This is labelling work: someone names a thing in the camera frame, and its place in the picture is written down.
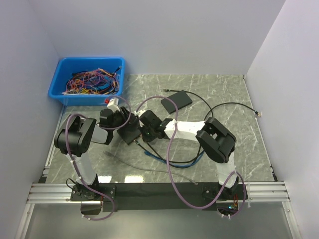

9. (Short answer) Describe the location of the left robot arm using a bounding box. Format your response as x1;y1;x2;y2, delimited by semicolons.
54;107;132;200

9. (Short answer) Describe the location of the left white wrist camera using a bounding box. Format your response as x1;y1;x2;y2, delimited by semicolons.
104;98;120;112

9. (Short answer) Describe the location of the black network switch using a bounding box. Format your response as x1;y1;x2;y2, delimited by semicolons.
117;116;141;145
161;90;192;114

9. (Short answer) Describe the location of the grey ethernet cable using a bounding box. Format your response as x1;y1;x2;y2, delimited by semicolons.
103;150;198;186

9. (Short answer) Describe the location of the black ethernet cable long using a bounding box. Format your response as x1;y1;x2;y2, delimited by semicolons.
133;89;262;165

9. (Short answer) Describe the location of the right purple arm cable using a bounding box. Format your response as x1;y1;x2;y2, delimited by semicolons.
136;96;247;220

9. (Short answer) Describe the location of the blue ethernet cable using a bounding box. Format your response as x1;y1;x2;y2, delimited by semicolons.
144;146;204;170

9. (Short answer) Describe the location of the black base crossbar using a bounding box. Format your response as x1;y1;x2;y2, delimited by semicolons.
70;182;248;212

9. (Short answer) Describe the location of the tangled coloured wires bundle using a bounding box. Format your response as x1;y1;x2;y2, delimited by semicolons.
61;65;123;96

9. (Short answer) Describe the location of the aluminium frame rail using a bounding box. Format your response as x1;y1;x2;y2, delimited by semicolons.
14;107;300;239

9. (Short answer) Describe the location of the blue plastic bin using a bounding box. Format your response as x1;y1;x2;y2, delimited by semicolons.
48;57;125;106

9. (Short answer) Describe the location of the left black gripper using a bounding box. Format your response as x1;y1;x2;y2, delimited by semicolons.
110;107;138;131

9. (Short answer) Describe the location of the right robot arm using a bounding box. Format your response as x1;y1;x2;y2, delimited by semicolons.
139;110;238;199

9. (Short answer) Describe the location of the black cable gold plug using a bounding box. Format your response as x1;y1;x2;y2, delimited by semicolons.
137;142;204;169

